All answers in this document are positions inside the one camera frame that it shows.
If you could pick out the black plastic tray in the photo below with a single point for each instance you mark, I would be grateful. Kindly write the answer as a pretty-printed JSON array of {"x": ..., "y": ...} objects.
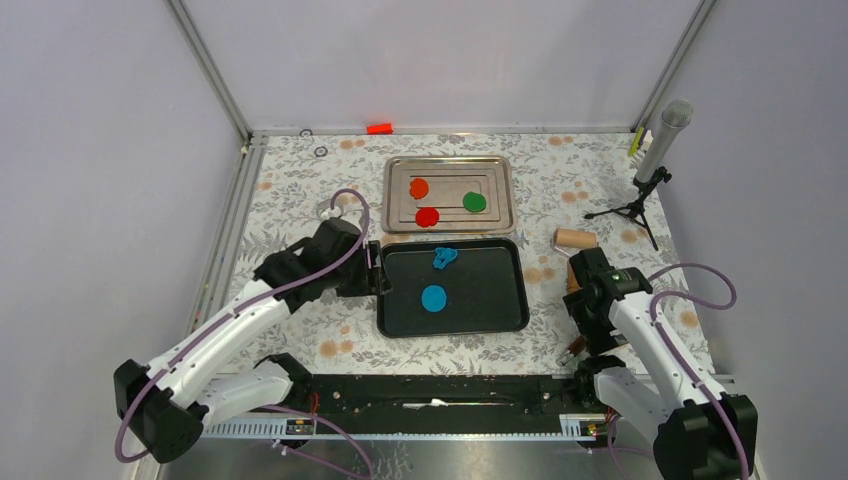
[{"x": 484, "y": 286}]

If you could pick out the grey microphone on tripod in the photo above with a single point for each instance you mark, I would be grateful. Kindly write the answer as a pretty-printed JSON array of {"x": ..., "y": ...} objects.
[{"x": 651, "y": 171}]

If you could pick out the small glass bowl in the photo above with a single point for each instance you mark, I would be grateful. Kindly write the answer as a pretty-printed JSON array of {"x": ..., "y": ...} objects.
[{"x": 326, "y": 210}]

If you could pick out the green dough disc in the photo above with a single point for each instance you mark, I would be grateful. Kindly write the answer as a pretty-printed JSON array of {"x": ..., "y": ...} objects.
[{"x": 474, "y": 202}]

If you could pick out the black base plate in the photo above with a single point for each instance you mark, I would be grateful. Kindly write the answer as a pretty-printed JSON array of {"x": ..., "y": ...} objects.
[{"x": 512, "y": 405}]

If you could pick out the orange dough disc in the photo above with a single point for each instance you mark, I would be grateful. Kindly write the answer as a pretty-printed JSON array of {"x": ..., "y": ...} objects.
[{"x": 418, "y": 188}]

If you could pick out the orange block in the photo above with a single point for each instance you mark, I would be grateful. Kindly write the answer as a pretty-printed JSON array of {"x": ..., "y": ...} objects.
[{"x": 380, "y": 129}]

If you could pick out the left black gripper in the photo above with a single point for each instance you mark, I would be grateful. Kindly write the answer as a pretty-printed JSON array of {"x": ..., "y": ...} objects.
[{"x": 373, "y": 280}]

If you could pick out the red dough disc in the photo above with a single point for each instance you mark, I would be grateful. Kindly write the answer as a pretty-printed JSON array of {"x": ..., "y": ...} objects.
[{"x": 427, "y": 217}]

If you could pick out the yellow marker pen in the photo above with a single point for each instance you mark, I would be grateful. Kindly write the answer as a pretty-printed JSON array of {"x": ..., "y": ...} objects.
[{"x": 637, "y": 141}]

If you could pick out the blue dough piece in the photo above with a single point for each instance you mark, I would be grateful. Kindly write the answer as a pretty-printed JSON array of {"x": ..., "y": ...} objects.
[{"x": 433, "y": 298}]

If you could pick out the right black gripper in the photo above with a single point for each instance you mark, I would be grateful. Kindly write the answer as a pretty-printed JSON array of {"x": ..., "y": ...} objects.
[{"x": 599, "y": 339}]

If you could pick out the silver metal tray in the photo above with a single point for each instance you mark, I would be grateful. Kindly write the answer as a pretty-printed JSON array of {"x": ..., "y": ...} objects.
[{"x": 449, "y": 178}]

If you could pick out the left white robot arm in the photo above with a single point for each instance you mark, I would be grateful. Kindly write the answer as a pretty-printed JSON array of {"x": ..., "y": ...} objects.
[{"x": 166, "y": 404}]

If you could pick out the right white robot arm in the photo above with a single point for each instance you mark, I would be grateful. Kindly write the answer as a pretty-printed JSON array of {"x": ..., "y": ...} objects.
[{"x": 640, "y": 368}]

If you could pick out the blue dough scrap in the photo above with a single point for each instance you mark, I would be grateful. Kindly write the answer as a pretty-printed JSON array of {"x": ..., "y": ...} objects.
[{"x": 443, "y": 257}]

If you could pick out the wooden dough roller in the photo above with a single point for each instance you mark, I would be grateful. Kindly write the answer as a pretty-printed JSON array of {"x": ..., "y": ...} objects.
[{"x": 568, "y": 242}]

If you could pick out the brown handled tool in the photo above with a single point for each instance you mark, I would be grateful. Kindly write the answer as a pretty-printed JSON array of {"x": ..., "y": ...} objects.
[{"x": 574, "y": 349}]

